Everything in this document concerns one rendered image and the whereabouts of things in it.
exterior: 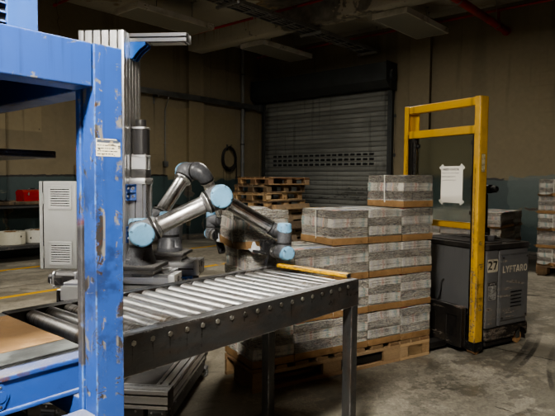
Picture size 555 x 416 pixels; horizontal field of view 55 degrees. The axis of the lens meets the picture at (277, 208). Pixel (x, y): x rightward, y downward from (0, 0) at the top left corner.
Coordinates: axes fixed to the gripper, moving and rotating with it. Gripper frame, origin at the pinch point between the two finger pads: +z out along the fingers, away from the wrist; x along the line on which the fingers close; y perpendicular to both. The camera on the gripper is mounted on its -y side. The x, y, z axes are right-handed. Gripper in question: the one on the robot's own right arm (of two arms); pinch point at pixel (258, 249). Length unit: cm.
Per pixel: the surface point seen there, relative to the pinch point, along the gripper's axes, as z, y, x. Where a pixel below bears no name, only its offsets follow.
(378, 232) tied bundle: 5, 7, -92
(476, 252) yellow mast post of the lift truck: -11, -8, -168
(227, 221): 29.8, 14.1, 6.1
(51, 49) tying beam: -147, 66, 125
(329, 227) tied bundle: 9, 11, -55
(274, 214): 2.9, 20.2, -11.9
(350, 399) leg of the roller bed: -79, -59, -8
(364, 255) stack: 6, -8, -82
